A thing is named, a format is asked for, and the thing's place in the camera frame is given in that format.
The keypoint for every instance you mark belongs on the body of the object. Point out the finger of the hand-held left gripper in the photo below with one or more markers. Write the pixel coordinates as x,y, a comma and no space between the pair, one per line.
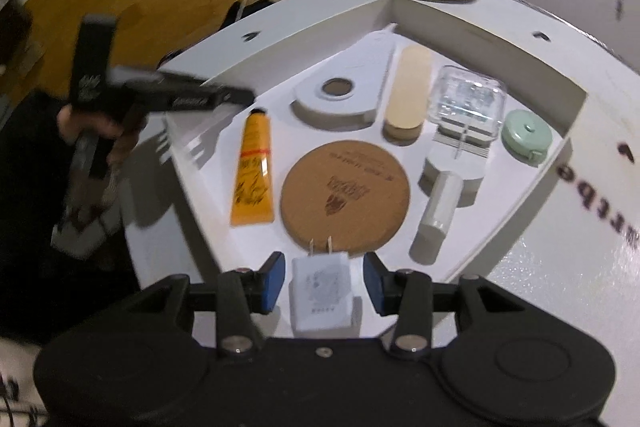
200,94

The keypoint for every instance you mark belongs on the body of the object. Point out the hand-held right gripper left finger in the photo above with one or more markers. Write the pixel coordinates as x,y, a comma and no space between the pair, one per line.
272,282

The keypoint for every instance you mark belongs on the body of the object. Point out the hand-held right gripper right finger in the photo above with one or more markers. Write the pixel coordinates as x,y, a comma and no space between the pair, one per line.
374,284

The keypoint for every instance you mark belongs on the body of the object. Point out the white charger plug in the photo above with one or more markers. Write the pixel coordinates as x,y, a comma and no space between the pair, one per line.
321,292

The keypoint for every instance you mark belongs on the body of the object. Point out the orange cream tube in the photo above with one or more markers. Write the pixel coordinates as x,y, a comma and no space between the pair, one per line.
254,167

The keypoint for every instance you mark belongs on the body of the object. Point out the round cork coaster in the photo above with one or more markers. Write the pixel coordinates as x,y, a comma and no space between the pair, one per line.
345,197

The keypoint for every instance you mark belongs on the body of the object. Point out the grey watch link tool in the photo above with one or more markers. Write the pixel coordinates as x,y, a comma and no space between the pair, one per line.
442,202

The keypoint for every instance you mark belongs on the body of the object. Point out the white opener tool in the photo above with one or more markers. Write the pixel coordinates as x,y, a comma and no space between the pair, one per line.
360,102

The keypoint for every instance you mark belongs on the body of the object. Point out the white cardboard box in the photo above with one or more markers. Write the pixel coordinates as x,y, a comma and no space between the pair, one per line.
360,32

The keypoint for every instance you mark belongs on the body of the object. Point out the beige oblong wooden block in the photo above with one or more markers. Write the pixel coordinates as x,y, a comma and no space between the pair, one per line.
407,97

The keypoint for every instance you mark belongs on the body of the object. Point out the clear plastic case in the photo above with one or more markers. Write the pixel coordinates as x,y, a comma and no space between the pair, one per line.
470,99

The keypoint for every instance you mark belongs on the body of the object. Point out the mint green tape measure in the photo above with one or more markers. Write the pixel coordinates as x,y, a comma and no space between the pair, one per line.
526,138

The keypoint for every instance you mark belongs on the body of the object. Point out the person's left hand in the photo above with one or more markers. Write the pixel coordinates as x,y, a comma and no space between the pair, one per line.
131,126

